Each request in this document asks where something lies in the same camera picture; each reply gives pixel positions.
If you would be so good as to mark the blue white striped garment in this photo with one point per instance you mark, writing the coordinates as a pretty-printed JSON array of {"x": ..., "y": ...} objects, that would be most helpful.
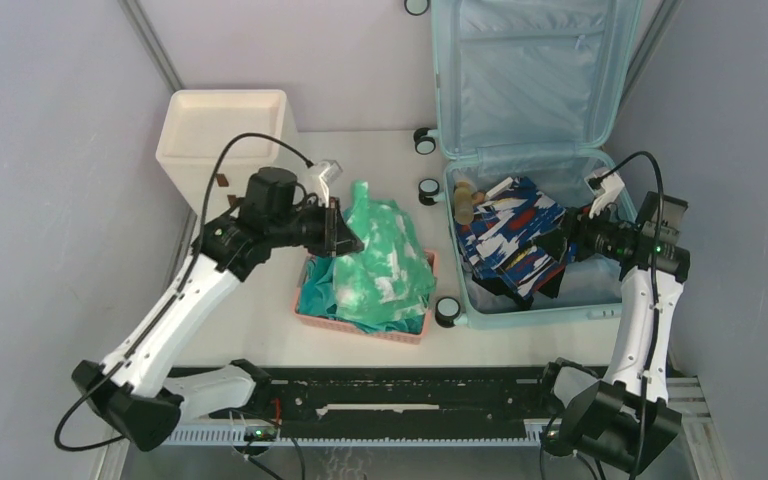
[{"x": 499, "y": 248}]

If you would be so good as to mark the black mounting rail base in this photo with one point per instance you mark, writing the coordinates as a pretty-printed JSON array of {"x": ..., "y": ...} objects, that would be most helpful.
[{"x": 393, "y": 400}]

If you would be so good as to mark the teal shirt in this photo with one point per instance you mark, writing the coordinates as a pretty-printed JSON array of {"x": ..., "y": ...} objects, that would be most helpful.
[{"x": 318, "y": 295}]

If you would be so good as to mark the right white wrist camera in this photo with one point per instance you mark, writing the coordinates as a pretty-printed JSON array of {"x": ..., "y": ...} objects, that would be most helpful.
[{"x": 605, "y": 187}]

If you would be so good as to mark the light blue ribbed suitcase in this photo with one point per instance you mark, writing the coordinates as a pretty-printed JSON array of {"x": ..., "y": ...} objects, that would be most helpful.
[{"x": 525, "y": 89}]

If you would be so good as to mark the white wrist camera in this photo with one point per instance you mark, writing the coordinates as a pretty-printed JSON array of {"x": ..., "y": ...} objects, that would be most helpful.
[
  {"x": 605, "y": 187},
  {"x": 320, "y": 177}
]

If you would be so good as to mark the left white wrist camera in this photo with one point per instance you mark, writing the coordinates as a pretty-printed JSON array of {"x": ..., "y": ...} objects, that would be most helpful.
[{"x": 320, "y": 177}]

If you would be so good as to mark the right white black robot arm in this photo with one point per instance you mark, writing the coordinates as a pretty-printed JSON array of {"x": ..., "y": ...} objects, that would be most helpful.
[{"x": 624, "y": 418}]

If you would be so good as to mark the beige plastic bottle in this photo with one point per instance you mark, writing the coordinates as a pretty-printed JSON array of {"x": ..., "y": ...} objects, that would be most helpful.
[{"x": 463, "y": 202}]

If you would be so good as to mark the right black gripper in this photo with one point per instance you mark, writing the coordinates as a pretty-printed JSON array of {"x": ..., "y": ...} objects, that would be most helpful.
[{"x": 579, "y": 227}]

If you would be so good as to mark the white slotted cable duct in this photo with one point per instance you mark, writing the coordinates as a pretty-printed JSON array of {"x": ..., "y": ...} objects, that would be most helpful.
[{"x": 525, "y": 433}]

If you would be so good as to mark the green white patterned garment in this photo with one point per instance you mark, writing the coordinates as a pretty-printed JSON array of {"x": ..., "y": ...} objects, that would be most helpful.
[{"x": 390, "y": 279}]

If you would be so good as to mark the white flat box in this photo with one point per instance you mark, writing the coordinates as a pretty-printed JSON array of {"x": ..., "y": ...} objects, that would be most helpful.
[{"x": 499, "y": 188}]

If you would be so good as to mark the white three-drawer storage cabinet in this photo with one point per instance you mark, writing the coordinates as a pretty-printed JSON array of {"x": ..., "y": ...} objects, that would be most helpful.
[{"x": 198, "y": 126}]

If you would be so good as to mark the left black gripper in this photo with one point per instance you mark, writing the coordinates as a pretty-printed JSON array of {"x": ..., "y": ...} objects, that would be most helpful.
[{"x": 337, "y": 237}]

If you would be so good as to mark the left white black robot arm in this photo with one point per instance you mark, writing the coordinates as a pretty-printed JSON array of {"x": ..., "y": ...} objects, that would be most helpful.
[{"x": 132, "y": 389}]

